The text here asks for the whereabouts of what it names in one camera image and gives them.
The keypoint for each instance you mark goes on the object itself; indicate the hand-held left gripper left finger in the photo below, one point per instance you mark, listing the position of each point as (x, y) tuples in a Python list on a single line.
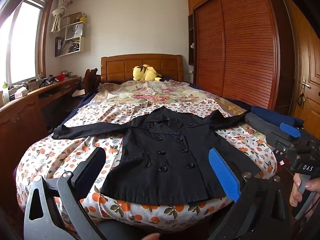
[(90, 170)]

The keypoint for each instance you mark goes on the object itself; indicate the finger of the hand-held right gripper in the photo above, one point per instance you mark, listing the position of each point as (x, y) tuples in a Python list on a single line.
[(290, 130)]

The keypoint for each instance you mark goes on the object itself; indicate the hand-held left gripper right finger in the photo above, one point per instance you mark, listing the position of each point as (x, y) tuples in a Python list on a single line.
[(222, 172)]

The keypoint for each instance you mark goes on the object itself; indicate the black coat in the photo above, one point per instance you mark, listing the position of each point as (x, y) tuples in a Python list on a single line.
[(162, 170)]

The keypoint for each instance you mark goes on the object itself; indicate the person's right hand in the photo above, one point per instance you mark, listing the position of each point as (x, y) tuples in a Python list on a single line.
[(295, 192)]

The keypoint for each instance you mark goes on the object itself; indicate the navy folded cloth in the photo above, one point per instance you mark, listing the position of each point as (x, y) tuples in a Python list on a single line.
[(270, 116)]

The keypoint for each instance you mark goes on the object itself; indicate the grey folded cloth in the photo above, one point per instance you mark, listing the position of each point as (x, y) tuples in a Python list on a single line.
[(260, 125)]

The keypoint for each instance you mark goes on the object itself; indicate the orange print blanket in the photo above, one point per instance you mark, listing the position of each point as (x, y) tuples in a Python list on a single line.
[(62, 152)]

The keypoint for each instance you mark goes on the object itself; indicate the wooden door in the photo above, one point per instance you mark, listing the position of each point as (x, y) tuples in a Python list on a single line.
[(307, 62)]

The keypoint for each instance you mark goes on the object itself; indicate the wooden desk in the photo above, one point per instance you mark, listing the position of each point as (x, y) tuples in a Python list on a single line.
[(22, 115)]

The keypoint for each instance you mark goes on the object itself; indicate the wooden chair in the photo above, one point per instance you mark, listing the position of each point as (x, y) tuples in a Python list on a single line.
[(90, 80)]

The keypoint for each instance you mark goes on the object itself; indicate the wooden slatted wardrobe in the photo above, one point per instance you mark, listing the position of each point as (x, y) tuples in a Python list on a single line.
[(237, 50)]

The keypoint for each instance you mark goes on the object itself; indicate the floral bed sheet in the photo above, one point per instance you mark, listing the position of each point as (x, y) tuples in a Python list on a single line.
[(150, 92)]

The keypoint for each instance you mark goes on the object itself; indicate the black metal device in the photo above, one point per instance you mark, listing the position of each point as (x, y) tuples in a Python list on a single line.
[(46, 81)]

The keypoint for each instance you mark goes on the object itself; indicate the wooden bed headboard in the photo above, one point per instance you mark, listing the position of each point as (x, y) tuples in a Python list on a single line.
[(117, 67)]

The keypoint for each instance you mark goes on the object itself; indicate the yellow plush toy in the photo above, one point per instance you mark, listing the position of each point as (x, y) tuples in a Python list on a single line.
[(146, 73)]

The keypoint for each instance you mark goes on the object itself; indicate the green capped bottle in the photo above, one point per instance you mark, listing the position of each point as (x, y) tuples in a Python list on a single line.
[(5, 93)]

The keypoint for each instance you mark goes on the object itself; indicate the white paper bag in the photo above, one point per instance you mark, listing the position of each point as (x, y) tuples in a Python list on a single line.
[(74, 31)]

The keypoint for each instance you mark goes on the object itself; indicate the window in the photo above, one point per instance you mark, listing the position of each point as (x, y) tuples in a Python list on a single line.
[(22, 45)]

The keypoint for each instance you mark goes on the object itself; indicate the tied cream curtain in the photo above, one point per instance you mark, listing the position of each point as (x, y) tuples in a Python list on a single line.
[(58, 12)]

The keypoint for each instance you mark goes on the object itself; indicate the white wall shelf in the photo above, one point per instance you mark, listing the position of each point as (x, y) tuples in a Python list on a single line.
[(81, 46)]

